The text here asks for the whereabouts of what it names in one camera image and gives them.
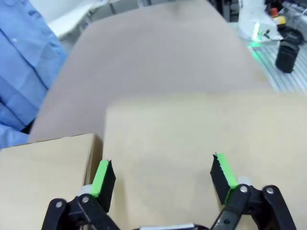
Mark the brown cardboard box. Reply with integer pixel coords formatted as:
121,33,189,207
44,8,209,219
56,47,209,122
0,133,104,230
103,92,307,230

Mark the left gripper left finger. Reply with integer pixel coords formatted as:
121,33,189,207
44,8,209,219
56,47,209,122
42,159,120,230

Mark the aluminium base plate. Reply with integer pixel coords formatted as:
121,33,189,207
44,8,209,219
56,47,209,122
247,42,307,94

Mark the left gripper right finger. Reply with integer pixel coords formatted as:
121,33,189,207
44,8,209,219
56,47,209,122
210,153,298,230

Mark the black cylindrical cup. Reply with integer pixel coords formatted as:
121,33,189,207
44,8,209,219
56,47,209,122
275,39,300,74

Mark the large white table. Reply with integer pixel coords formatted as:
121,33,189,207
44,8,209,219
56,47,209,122
47,0,111,41

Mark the red emergency stop button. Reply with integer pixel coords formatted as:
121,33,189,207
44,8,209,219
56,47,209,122
270,7,287,25

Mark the person torso blue shirt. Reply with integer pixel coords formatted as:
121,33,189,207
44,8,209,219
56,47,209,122
0,0,68,149

